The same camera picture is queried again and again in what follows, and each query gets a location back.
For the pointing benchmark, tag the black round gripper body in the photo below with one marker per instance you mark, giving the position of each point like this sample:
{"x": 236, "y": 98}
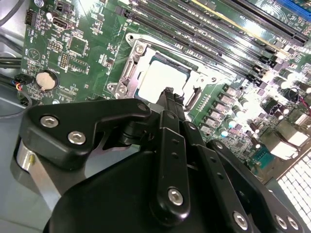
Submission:
{"x": 109, "y": 201}

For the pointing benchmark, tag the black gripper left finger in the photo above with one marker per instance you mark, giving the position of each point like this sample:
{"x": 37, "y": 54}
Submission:
{"x": 170, "y": 157}

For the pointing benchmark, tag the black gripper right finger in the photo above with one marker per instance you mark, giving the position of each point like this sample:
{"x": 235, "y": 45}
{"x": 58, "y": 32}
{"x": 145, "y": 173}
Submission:
{"x": 243, "y": 189}

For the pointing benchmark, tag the silver CPU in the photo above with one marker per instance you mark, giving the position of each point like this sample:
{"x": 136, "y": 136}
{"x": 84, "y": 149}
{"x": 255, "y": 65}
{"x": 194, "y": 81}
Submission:
{"x": 162, "y": 80}

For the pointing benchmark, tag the metal socket cover frame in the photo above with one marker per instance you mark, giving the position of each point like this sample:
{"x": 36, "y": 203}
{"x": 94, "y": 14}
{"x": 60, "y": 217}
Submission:
{"x": 201, "y": 78}

